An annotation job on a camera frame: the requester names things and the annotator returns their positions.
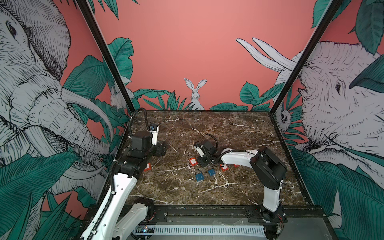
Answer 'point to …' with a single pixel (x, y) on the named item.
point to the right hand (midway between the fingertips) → (197, 159)
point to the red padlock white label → (225, 166)
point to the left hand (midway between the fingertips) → (157, 138)
